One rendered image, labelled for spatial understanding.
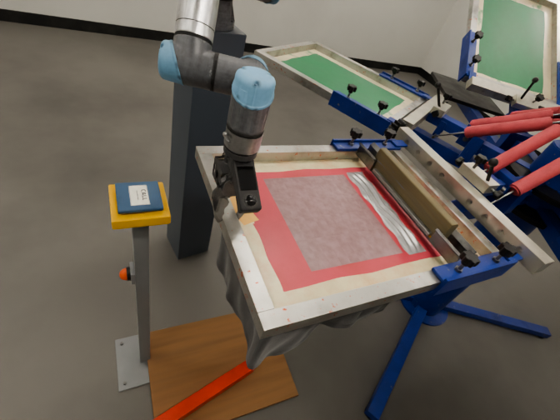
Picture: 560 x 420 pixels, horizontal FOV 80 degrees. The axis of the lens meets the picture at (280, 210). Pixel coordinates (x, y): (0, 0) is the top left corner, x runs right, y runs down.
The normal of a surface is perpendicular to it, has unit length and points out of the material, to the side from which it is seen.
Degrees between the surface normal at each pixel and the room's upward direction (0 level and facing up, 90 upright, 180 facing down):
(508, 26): 32
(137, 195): 0
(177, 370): 0
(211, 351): 0
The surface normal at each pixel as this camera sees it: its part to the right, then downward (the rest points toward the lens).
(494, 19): 0.15, -0.25
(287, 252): 0.26, -0.70
